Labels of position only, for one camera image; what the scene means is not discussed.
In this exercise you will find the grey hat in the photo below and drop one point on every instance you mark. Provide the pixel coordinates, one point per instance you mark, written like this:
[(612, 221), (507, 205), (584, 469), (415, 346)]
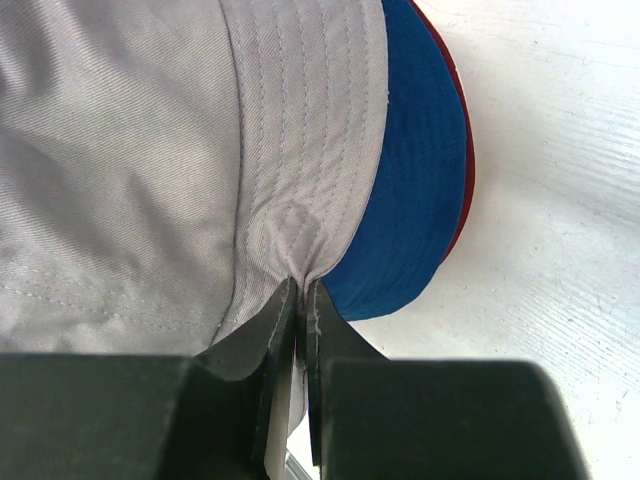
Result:
[(166, 164)]

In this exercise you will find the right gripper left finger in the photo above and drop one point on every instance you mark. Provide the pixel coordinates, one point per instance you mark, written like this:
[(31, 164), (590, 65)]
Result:
[(222, 414)]

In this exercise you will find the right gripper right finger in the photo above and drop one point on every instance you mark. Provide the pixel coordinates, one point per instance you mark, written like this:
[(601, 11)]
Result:
[(371, 417)]

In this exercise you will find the blue hat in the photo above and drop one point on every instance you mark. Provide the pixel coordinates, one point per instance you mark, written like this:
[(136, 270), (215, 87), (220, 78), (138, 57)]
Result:
[(424, 184)]

